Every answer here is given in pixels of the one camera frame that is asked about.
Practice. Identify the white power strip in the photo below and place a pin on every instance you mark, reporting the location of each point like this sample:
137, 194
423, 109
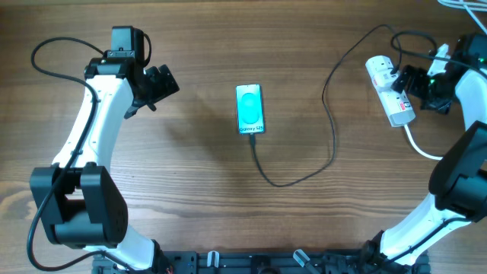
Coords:
397, 106

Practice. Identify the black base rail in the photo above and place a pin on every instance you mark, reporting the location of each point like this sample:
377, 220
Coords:
328, 262

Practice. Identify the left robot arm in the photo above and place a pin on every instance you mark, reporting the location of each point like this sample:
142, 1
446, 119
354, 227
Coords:
78, 204

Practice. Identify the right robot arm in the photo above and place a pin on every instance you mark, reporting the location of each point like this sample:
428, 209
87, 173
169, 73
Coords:
457, 186

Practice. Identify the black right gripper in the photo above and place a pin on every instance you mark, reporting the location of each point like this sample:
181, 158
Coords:
418, 74

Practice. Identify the smartphone with teal screen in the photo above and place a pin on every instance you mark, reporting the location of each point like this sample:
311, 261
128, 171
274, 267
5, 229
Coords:
250, 118

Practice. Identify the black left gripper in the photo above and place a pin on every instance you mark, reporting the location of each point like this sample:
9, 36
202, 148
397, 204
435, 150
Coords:
164, 86

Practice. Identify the white charger adapter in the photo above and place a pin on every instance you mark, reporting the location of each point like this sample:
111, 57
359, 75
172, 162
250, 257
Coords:
382, 80

